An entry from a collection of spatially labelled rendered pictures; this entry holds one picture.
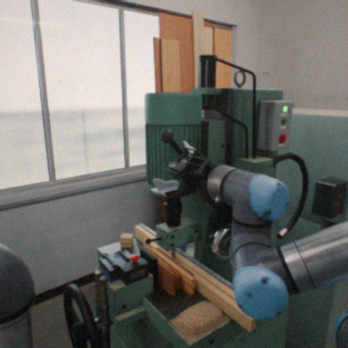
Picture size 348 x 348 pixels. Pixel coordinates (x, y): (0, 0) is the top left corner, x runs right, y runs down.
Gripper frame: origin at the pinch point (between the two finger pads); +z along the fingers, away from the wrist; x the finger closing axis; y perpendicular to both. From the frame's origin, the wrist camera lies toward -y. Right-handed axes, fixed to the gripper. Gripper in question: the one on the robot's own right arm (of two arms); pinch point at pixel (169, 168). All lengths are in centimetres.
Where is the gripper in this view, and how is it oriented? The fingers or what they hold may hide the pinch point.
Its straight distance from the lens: 81.3
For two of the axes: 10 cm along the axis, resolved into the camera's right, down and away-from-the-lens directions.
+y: -5.6, -5.9, -5.8
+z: -5.8, -2.1, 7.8
